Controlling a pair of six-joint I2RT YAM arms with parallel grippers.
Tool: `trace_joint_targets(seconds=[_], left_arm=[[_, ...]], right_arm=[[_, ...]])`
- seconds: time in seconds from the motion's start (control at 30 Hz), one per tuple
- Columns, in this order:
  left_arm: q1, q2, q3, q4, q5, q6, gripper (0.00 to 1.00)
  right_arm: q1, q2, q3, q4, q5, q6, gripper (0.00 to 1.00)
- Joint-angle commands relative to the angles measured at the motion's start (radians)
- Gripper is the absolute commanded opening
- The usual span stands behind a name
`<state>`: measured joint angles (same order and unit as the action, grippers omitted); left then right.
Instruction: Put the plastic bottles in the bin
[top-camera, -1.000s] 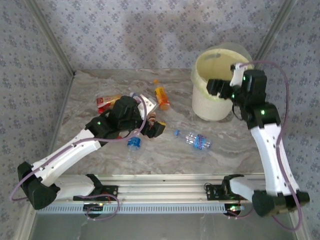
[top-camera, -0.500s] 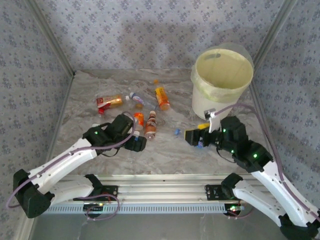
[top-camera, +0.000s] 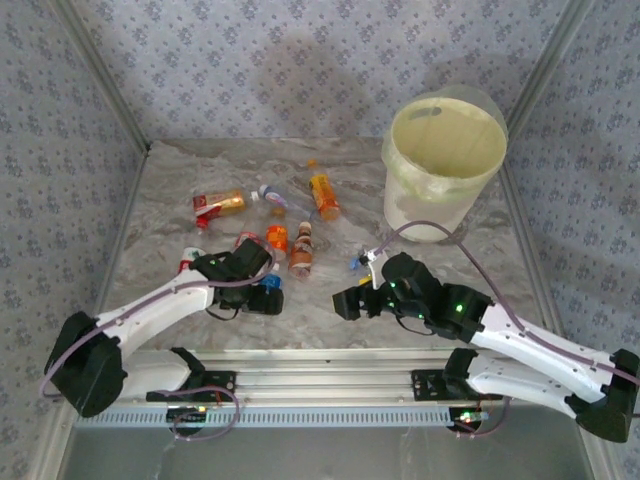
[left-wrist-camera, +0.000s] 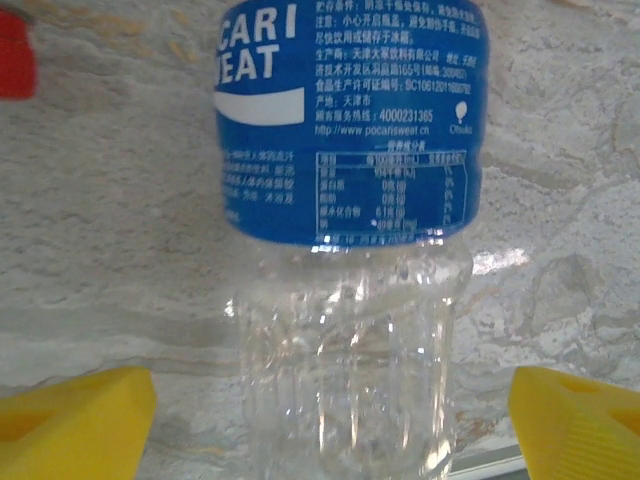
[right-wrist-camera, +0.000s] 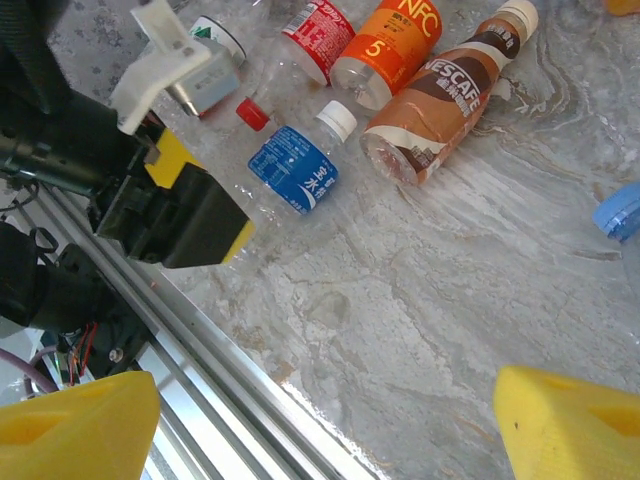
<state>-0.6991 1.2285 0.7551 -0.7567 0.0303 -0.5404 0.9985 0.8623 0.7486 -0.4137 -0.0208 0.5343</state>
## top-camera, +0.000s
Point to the clear bottle purple blue label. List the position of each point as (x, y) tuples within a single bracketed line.
[(280, 199)]

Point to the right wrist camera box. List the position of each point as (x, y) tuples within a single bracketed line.
[(374, 262)]

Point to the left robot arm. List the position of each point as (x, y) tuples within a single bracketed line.
[(150, 305)]

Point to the small brown bottle cap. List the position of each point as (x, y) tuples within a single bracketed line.
[(278, 212)]

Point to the short orange label bottle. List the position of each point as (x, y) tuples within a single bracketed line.
[(277, 237)]

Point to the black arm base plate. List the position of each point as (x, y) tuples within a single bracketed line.
[(425, 385), (225, 377)]

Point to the grey metal panel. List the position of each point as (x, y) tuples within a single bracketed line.
[(325, 455)]

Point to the brown drink bottle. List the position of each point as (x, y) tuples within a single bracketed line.
[(301, 252)]

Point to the aluminium front mounting beam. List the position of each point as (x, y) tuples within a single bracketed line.
[(325, 380)]

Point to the blue label bottle white cap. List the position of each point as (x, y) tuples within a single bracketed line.
[(272, 282)]

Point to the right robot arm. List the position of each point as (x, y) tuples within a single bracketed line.
[(540, 360)]

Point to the white plastic bin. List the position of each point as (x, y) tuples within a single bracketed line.
[(425, 220)]

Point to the aluminium frame post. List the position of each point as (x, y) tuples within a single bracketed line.
[(555, 50), (105, 75)]

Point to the red gold label tea bottle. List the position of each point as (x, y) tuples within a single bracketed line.
[(225, 200)]

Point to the small controller board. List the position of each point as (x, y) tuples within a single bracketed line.
[(187, 414), (467, 416)]

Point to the orange juice bottle orange cap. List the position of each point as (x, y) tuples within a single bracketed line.
[(324, 195)]

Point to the yellow-green bin liner bag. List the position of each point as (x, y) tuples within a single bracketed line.
[(445, 140)]

